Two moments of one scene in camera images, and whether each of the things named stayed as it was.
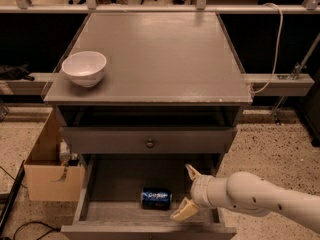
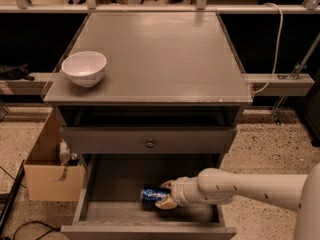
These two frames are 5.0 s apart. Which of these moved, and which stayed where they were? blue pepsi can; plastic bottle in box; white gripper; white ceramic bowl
Moved: white gripper
Stayed: plastic bottle in box; blue pepsi can; white ceramic bowl
